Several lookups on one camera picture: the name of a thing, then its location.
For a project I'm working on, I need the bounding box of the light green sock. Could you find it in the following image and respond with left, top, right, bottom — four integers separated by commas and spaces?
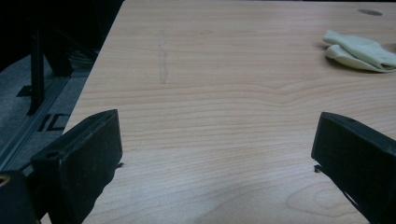
322, 30, 396, 71
324, 44, 396, 75

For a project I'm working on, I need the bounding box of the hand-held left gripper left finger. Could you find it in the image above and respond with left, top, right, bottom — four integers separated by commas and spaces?
30, 108, 123, 224

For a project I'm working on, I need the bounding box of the black metal stand post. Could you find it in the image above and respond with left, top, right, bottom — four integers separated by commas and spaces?
25, 27, 45, 117

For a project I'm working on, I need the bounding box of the grey metal floor rail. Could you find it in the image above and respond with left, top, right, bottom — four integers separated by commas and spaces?
0, 75, 71, 171

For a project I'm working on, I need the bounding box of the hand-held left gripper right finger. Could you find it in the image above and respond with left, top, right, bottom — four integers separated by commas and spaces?
310, 111, 396, 224

